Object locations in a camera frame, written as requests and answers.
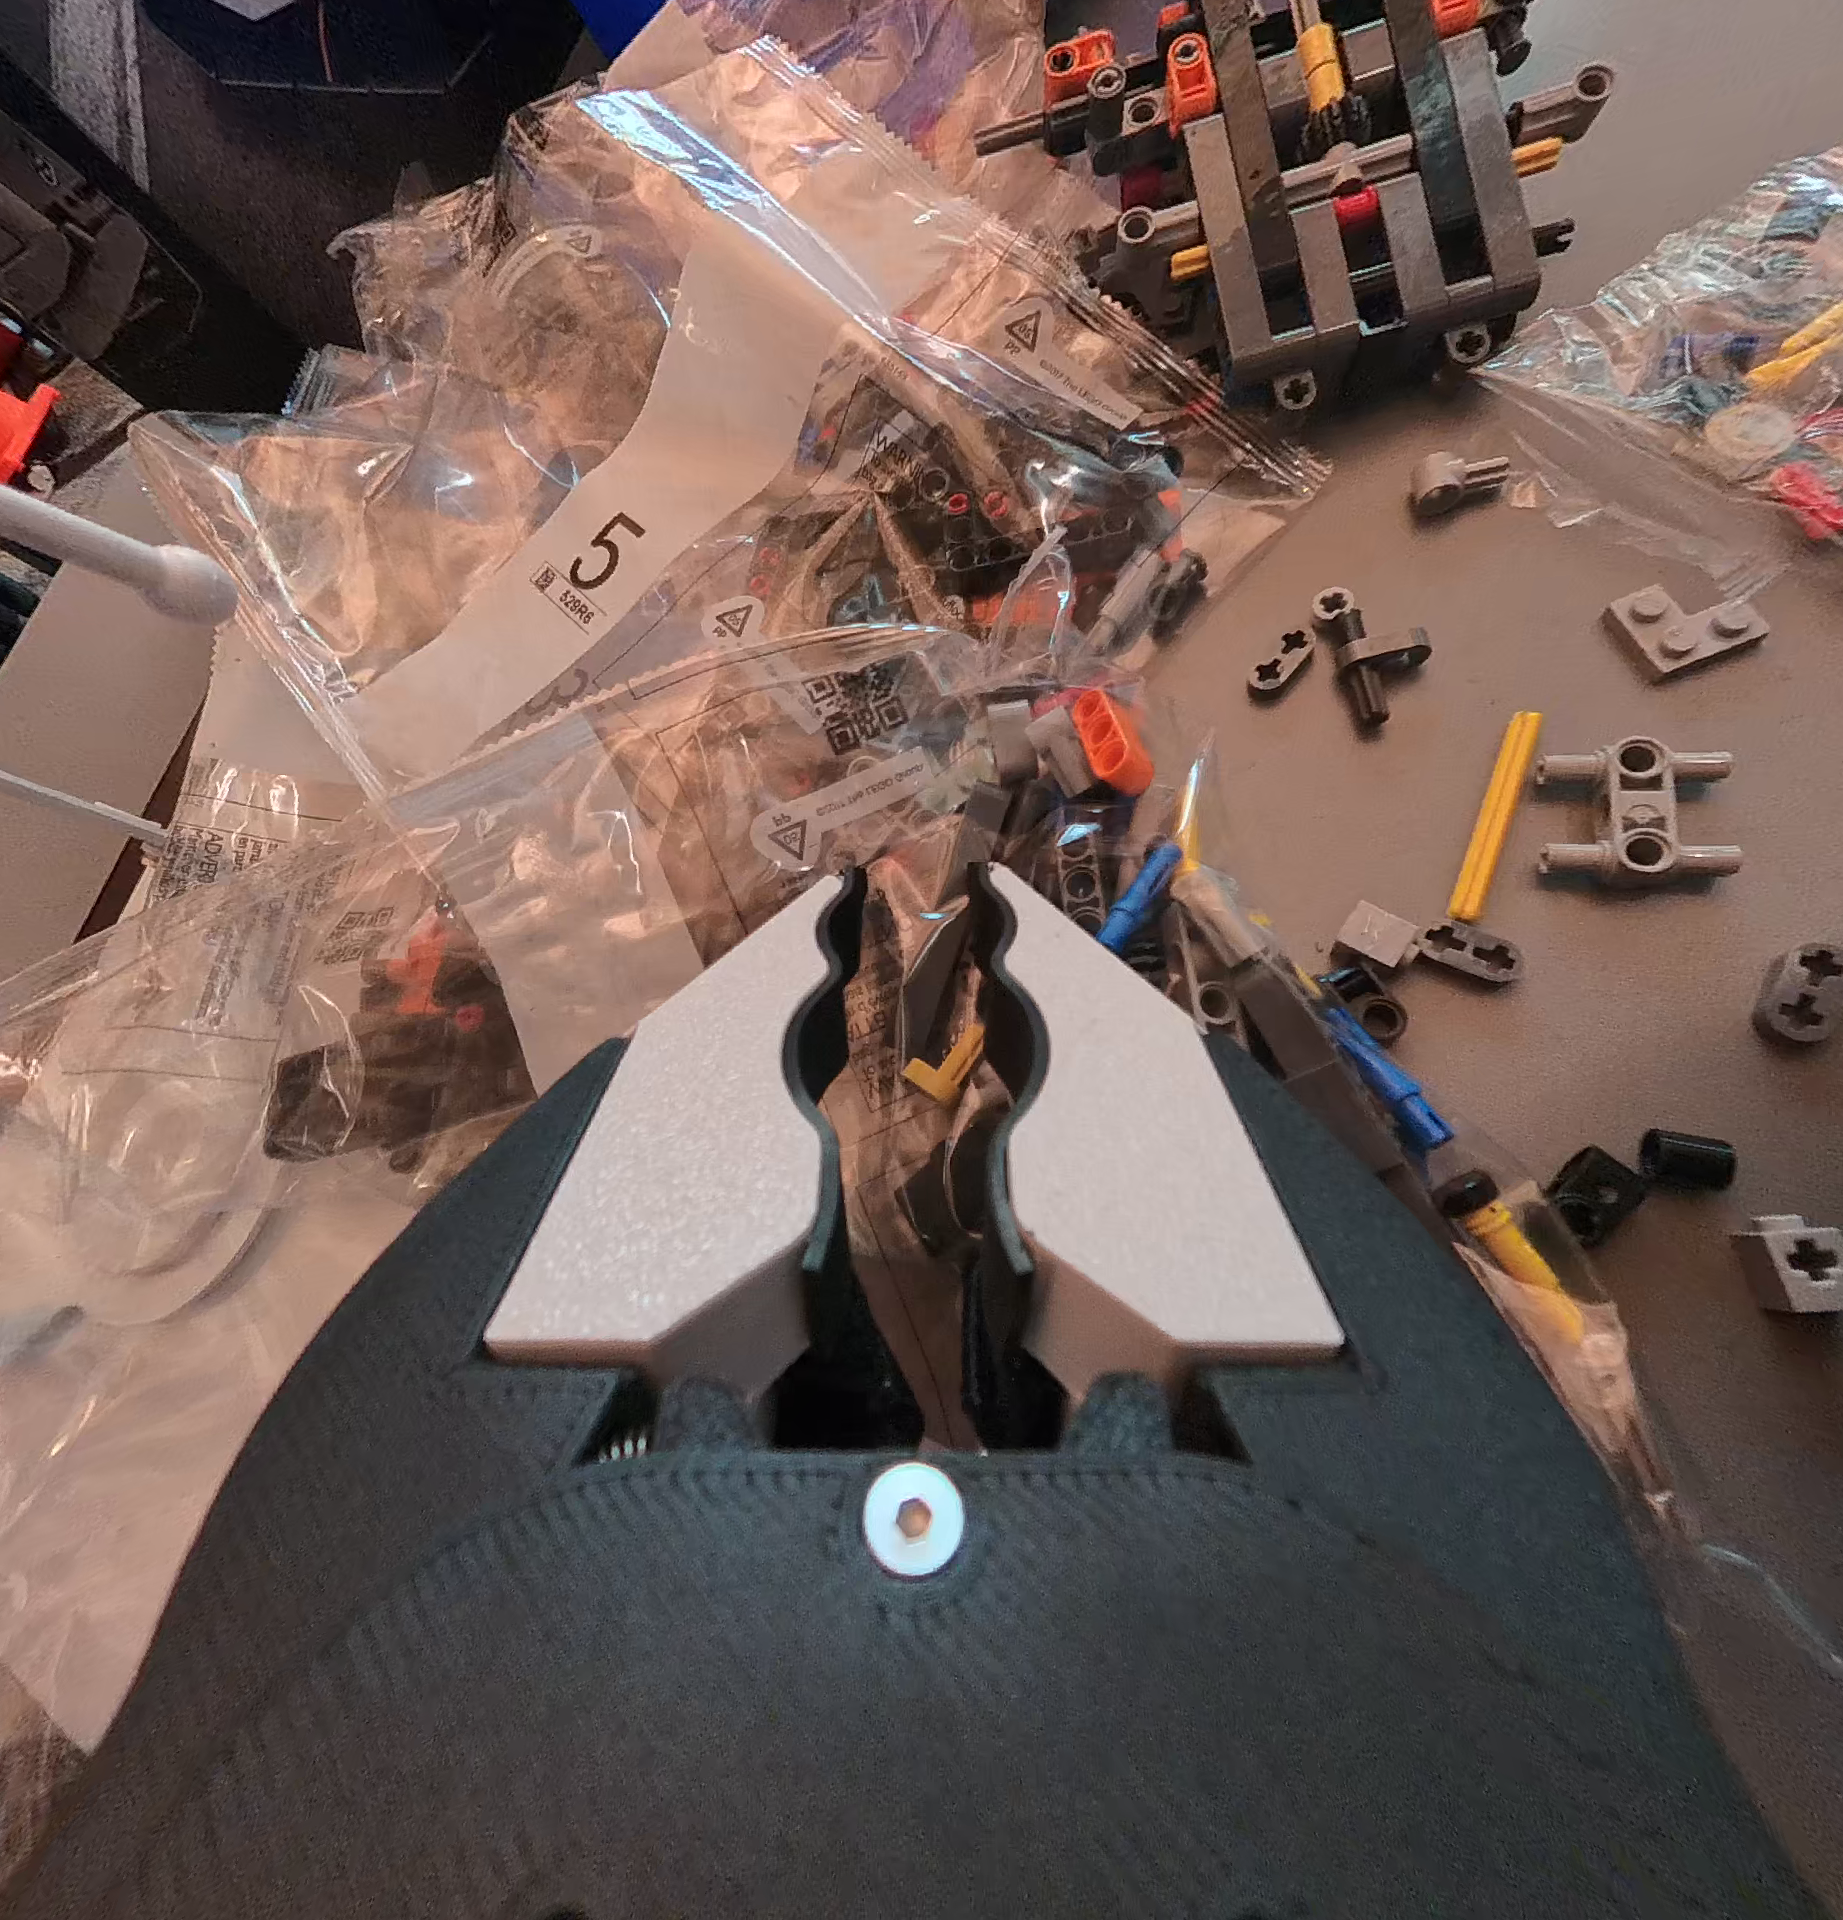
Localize dark grey two-hole liftarm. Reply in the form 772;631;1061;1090
1417;916;1524;989

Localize dark grey two-hole connector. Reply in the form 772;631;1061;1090
1752;942;1843;1050

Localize dark grey connector with axle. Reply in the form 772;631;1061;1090
1312;586;1433;733

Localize black lego bush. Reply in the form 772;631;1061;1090
1317;967;1413;1048

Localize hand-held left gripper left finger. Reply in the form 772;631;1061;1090
481;867;923;1452

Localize light grey double pin connector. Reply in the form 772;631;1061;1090
1532;738;1746;892

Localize grey lego pin connector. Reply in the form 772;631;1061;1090
1409;450;1513;521

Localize grey lego brick axle hole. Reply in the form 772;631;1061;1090
1730;1212;1843;1315

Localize clear bag of pieces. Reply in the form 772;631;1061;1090
681;636;1628;1351

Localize clear bag with white label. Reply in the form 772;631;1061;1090
128;224;1214;963

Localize yellow lego axle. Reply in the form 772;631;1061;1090
1446;712;1542;923

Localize grey L-shaped lego plate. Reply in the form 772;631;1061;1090
1603;584;1773;685

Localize small clear bag coloured pins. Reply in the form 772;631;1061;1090
1476;133;1843;559

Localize grey lego chassis assembly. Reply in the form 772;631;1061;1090
974;0;1618;410

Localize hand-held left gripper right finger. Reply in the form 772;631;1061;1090
963;863;1346;1452

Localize white wire page holder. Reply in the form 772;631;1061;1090
0;469;241;619

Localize clear bag of lego wheels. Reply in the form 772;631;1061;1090
0;749;564;1758

